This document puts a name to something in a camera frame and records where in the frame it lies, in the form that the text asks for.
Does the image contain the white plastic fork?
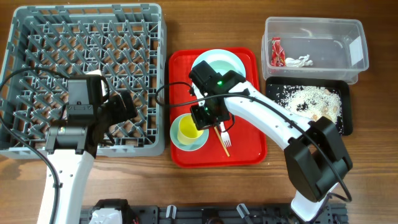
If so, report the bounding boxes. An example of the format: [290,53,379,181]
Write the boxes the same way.
[220,122,232,147]

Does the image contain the yellow cup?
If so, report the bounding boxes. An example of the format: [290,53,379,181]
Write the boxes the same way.
[177,114,204,145]

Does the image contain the small light blue saucer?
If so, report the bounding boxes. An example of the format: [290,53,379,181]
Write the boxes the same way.
[170,113,209,152]

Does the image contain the green bowl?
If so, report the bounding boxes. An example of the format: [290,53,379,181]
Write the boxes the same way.
[209,60,243,75]

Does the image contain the red snack wrapper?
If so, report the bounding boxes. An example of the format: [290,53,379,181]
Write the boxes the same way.
[271,37,286,67]

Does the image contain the rice and food scraps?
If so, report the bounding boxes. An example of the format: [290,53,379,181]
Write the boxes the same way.
[266,84,344,134]

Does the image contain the white tissue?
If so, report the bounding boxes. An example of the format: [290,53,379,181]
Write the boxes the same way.
[285,54,313,68]

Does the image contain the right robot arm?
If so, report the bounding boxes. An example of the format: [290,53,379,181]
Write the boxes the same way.
[188,61,353,222]

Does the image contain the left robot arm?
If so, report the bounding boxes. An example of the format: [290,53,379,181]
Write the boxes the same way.
[37,74,137,223]

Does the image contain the grey plastic dishwasher rack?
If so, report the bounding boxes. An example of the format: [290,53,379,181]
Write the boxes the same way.
[1,3,167,159]

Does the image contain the clear plastic waste bin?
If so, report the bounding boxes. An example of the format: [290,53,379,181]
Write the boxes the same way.
[261,17,369,85]

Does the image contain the wooden chopstick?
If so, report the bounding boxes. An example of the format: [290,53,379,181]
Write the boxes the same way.
[213,126,230,157]

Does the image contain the large light blue plate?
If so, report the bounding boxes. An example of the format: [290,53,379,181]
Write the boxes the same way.
[191,49,246,80]

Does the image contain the red plastic serving tray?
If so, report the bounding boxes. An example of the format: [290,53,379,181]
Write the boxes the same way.
[169,47,267,168]

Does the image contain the black plastic tray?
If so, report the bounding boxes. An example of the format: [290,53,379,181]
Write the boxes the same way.
[266,77,353,136]

